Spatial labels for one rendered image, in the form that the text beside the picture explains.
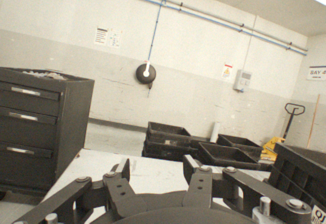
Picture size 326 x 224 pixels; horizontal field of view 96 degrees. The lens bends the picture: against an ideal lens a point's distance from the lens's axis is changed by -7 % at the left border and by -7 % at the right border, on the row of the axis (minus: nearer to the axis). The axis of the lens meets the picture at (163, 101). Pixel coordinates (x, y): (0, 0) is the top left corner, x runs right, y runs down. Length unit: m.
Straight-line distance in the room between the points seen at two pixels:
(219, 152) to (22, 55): 3.41
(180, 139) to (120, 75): 1.92
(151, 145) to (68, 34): 2.52
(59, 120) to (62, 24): 2.49
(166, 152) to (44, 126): 0.96
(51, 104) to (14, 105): 0.21
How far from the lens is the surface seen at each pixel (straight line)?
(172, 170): 0.65
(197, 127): 3.39
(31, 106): 1.18
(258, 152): 1.94
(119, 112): 3.11
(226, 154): 1.57
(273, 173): 0.51
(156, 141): 1.45
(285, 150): 0.47
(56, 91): 1.08
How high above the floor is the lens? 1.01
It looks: 7 degrees down
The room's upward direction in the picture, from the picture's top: 13 degrees clockwise
